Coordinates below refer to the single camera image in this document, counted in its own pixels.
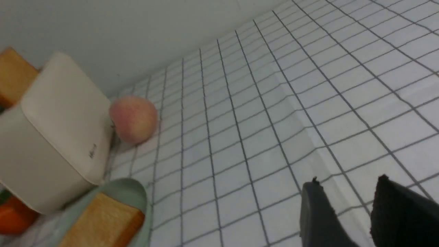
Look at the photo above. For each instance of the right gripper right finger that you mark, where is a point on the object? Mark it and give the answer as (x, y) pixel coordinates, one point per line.
(402, 218)

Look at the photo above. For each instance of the mint green plate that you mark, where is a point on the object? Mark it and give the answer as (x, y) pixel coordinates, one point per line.
(49, 231)

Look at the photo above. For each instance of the pink peach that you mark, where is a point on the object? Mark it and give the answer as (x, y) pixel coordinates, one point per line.
(135, 119)

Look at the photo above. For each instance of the cream white toaster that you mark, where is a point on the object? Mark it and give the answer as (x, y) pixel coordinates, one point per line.
(55, 142)

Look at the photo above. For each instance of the orange persimmon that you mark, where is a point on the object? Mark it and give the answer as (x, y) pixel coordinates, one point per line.
(15, 216)

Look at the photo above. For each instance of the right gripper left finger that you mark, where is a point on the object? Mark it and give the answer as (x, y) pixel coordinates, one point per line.
(319, 224)

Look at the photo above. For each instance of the white checkered tablecloth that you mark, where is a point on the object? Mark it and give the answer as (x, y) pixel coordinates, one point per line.
(339, 90)

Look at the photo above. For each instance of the toast slice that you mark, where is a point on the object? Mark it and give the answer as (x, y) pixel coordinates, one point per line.
(16, 76)
(105, 222)

